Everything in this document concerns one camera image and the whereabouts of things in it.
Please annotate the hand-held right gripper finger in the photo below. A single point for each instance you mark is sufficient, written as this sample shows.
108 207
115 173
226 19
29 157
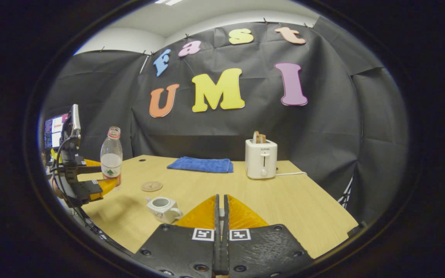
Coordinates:
226 216
217 216

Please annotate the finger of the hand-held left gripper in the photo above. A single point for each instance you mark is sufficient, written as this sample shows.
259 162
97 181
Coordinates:
89 189
89 170

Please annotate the clear plastic water bottle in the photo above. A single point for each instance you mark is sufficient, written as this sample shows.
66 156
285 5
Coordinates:
111 150

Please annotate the white ceramic teacup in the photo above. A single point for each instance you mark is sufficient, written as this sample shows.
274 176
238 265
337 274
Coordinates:
160 212

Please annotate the round wooden coaster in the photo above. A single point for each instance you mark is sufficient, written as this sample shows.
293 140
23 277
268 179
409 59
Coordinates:
152 186

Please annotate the computer monitor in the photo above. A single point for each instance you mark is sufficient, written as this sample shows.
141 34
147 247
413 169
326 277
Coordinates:
54 131

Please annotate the blue cloth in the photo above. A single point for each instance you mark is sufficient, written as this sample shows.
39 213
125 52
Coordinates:
201 165

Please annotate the white toaster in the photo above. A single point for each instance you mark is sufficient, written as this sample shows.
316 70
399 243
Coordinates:
255 162

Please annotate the toast slice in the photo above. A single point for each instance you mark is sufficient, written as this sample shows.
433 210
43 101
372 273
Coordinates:
255 137
262 138

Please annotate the black backdrop cloth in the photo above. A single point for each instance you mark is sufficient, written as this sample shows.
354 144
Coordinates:
207 131

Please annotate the ceiling light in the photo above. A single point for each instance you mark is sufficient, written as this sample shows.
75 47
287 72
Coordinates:
170 2

